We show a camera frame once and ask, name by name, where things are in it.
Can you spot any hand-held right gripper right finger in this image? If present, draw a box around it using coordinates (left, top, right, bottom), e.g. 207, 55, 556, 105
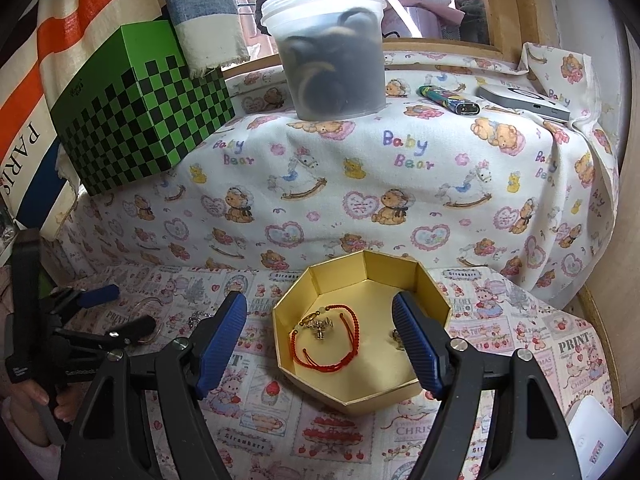
391, 290, 583, 480

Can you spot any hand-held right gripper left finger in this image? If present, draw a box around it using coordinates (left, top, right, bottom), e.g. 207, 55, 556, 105
59, 290, 248, 480

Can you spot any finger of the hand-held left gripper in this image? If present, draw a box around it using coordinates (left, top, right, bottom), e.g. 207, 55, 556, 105
47, 284, 121, 317
55, 314, 157, 356

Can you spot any red cord bracelet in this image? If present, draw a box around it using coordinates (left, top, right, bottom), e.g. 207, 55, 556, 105
290, 302, 362, 374

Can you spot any gold octagonal box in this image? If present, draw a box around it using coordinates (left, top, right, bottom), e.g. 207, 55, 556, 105
271, 249, 453, 416

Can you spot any person's left hand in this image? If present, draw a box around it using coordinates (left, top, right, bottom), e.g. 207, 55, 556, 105
2, 379, 81, 441

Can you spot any bear printed cloth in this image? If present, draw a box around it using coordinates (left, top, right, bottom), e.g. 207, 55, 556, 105
40, 42, 621, 306

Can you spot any green checkered box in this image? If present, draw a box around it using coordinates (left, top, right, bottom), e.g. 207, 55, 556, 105
50, 20, 236, 196

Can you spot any white flat device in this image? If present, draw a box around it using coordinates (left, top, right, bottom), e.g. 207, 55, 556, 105
567, 395, 631, 480

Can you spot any colourful lighter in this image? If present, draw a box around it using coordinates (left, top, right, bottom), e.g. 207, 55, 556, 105
417, 85, 481, 116

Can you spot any white power bank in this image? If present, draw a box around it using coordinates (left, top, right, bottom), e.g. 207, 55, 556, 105
475, 84, 572, 123

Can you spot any orange black striped curtain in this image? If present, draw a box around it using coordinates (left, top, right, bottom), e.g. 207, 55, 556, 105
0, 0, 166, 241

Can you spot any clear plastic tub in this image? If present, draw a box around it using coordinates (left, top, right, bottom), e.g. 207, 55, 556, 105
260, 0, 388, 122

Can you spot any blue striped cloth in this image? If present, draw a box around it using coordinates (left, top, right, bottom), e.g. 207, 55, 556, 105
155, 0, 248, 78

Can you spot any pink hanging garment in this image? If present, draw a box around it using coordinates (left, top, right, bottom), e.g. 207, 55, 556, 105
360, 0, 466, 41

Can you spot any wooden window frame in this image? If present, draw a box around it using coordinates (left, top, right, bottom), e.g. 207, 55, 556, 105
220, 0, 561, 81

